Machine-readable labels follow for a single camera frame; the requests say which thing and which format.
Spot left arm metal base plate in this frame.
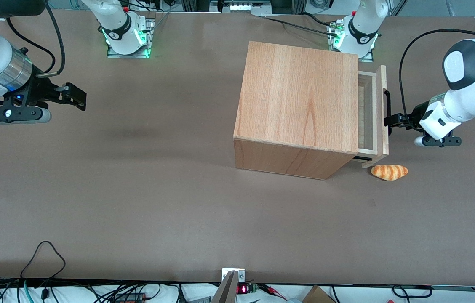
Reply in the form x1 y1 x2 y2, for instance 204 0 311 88
327 23 374 63

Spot orange black device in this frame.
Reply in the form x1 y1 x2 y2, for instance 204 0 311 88
115 292 146 303

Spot grey slanted post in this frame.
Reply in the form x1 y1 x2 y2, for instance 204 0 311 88
211 271 238 303

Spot wooden drawer cabinet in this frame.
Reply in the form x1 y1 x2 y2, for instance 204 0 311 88
233 41 359 180

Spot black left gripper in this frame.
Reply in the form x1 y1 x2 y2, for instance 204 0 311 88
384 100 432 131

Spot small aluminium bracket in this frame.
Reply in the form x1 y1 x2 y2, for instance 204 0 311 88
221 268 246 283

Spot long black table cable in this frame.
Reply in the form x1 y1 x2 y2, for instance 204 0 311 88
261 15 339 37

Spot short black table cable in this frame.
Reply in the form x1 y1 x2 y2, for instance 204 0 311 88
303 12 336 27

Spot white lit device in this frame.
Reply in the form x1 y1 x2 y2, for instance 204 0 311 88
219 0 272 14

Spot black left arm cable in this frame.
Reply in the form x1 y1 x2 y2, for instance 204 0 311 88
398 0 475 128

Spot black looped cable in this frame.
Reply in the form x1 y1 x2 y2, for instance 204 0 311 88
20 241 67 281

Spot red clip leads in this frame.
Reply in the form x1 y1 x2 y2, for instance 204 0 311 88
259 284 287 300

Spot wooden drawer with black handle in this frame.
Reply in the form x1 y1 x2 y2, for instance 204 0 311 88
353 65 392 169

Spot black cable with metal plug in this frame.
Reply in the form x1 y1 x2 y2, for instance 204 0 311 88
37 2 66 80

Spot black coiled cable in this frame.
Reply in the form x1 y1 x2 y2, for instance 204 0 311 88
392 285 433 299

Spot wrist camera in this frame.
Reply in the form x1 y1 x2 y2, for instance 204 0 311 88
0 105 52 124
414 133 462 148

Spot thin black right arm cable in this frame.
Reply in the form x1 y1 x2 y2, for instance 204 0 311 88
6 17 56 73

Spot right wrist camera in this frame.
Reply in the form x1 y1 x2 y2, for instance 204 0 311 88
0 105 52 124

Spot brown cardboard piece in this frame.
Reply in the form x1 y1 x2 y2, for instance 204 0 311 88
302 285 337 303

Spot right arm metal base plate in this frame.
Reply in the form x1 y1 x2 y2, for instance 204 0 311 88
107 18 155 59

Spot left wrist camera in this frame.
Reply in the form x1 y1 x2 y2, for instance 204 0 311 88
414 133 462 148

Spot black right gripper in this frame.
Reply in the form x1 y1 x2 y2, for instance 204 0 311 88
10 78 87 112

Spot striped bread roll toy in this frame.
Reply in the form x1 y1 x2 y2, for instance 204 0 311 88
371 165 408 181

